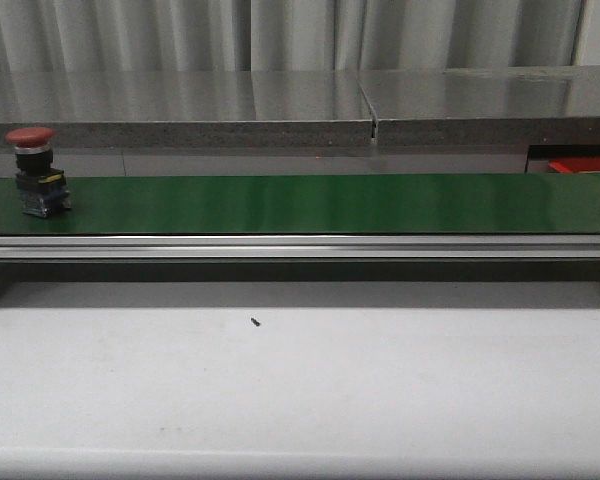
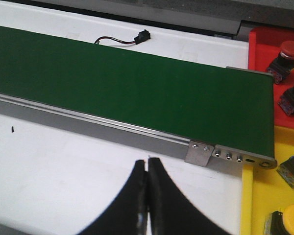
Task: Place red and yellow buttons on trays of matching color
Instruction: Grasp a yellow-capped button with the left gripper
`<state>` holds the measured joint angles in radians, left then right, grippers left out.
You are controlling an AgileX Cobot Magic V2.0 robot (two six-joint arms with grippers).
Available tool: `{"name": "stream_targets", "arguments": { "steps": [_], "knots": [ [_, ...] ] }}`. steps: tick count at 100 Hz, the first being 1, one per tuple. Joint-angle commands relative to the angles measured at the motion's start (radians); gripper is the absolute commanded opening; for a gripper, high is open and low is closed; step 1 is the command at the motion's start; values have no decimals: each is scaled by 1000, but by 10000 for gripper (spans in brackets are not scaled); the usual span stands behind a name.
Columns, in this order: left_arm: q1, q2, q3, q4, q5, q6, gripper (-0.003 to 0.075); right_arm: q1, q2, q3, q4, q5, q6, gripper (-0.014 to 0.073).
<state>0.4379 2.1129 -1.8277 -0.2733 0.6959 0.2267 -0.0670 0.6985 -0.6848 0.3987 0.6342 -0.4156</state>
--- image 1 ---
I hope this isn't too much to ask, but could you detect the aluminium conveyor frame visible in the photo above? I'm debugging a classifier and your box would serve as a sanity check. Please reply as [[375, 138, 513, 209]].
[[0, 234, 600, 312]]

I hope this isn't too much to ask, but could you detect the grey stone counter slab right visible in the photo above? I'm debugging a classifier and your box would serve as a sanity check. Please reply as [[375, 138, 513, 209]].
[[359, 66, 600, 147]]

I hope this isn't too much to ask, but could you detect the green conveyor belt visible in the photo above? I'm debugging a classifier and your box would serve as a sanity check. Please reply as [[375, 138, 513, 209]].
[[0, 173, 600, 235]]

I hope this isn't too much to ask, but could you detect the grey stone counter slab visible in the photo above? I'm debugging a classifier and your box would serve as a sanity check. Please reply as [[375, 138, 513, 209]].
[[359, 66, 600, 147], [0, 71, 373, 149]]

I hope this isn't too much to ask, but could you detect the grey stone counter slab left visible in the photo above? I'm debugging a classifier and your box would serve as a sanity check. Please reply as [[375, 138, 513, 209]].
[[0, 71, 373, 149]]

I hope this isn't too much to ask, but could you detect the red plastic tray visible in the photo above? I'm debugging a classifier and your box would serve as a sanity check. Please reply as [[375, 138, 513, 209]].
[[548, 156, 600, 173]]

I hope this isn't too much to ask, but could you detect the red push button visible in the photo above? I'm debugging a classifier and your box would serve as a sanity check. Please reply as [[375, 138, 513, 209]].
[[5, 126, 71, 218]]

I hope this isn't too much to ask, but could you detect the grey curtain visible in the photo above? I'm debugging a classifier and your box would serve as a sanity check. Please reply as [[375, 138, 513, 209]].
[[0, 1, 584, 72]]

